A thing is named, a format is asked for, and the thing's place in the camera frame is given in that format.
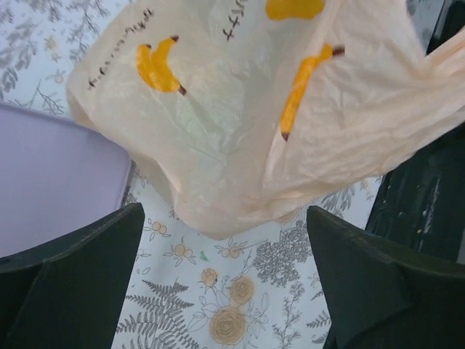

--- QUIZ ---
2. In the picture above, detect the purple plastic tray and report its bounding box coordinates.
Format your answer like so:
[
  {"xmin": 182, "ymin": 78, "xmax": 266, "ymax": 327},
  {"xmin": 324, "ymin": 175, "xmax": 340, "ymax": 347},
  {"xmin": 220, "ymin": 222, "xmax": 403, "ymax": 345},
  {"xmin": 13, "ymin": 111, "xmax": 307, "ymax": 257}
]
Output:
[{"xmin": 1, "ymin": 103, "xmax": 131, "ymax": 257}]

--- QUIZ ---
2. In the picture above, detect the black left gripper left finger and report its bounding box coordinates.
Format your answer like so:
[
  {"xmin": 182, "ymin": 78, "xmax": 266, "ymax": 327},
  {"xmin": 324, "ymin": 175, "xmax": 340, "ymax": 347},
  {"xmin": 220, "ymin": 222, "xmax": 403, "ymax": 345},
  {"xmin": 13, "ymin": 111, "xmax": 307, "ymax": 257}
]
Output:
[{"xmin": 1, "ymin": 203, "xmax": 145, "ymax": 348}]

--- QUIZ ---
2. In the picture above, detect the floral patterned table mat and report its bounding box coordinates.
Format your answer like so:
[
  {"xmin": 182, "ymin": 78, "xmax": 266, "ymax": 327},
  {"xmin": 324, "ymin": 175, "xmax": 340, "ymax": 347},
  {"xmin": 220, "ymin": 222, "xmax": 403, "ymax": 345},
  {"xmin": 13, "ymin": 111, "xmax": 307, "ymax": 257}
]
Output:
[{"xmin": 0, "ymin": 0, "xmax": 386, "ymax": 349}]

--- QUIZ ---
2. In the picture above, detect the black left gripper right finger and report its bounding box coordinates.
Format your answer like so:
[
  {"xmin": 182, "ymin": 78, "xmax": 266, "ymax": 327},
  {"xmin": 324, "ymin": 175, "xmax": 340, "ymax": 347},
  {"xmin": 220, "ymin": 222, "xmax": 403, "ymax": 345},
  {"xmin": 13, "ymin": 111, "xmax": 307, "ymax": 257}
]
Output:
[{"xmin": 307, "ymin": 206, "xmax": 464, "ymax": 348}]

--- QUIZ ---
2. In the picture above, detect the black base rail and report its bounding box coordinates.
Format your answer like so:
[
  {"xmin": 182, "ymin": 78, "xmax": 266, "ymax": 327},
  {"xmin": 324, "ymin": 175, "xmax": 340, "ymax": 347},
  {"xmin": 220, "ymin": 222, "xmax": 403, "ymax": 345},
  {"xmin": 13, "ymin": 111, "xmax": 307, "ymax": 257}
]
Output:
[{"xmin": 365, "ymin": 0, "xmax": 465, "ymax": 262}]

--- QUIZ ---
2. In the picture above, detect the orange plastic grocery bag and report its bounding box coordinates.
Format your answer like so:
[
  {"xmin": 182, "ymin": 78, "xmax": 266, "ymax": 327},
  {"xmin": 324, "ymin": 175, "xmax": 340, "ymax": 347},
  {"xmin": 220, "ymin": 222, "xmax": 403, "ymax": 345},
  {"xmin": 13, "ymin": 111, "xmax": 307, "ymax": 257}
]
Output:
[{"xmin": 66, "ymin": 1, "xmax": 464, "ymax": 240}]

